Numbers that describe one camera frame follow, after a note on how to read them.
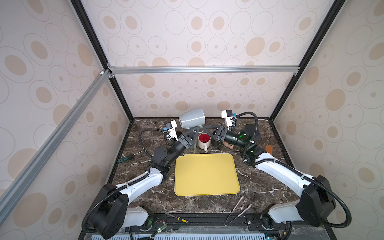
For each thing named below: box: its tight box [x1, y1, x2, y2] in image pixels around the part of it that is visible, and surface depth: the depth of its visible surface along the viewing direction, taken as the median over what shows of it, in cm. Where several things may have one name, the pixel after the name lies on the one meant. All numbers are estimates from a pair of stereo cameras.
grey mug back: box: [179, 107, 206, 128], surface depth 66 cm
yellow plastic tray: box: [174, 153, 241, 197], surface depth 91 cm
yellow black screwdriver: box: [165, 211, 189, 224], surface depth 76 cm
